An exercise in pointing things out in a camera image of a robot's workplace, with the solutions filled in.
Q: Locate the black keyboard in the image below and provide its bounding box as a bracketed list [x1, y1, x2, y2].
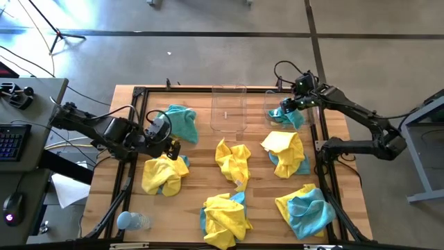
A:
[0, 123, 32, 163]

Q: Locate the black desk clamp tool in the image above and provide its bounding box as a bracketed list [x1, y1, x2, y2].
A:
[0, 81, 35, 111]

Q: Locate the white paper sheet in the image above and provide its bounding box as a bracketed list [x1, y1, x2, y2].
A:
[51, 161, 92, 209]

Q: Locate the silver metal bracket plate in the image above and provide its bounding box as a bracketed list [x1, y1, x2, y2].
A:
[303, 244, 344, 250]
[109, 242, 150, 250]

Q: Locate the dark red screen device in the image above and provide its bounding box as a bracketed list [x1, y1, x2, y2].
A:
[0, 61, 20, 79]

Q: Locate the black computer mouse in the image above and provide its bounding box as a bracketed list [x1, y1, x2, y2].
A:
[2, 192, 25, 227]

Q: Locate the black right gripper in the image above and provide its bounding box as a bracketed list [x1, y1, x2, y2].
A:
[280, 92, 322, 115]

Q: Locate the yellow microfiber towel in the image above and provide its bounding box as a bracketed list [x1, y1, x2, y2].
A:
[214, 137, 253, 193]
[259, 131, 306, 180]
[203, 192, 254, 250]
[141, 154, 190, 198]
[275, 183, 325, 239]

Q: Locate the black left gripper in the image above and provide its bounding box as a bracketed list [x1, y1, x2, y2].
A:
[137, 133, 182, 161]

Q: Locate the clear water bottle blue cap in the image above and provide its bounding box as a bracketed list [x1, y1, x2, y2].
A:
[116, 210, 153, 232]

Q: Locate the grey desk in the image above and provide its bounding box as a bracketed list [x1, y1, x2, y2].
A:
[0, 76, 69, 246]

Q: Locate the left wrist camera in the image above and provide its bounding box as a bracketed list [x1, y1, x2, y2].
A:
[144, 116, 168, 140]

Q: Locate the teal microfiber towel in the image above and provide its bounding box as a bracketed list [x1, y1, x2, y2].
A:
[156, 103, 200, 145]
[267, 98, 306, 131]

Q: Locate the clear plastic basket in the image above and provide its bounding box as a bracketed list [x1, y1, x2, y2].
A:
[210, 84, 248, 134]
[263, 89, 320, 131]

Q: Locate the black aluminium table frame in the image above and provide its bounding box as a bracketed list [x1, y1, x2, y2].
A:
[74, 85, 374, 250]

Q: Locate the black tripod stand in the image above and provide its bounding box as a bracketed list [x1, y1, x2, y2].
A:
[26, 0, 87, 55]

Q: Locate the grey metal side table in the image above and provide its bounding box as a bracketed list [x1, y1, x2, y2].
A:
[398, 88, 444, 204]

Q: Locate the black support beam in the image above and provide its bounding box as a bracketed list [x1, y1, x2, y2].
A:
[41, 149, 94, 185]

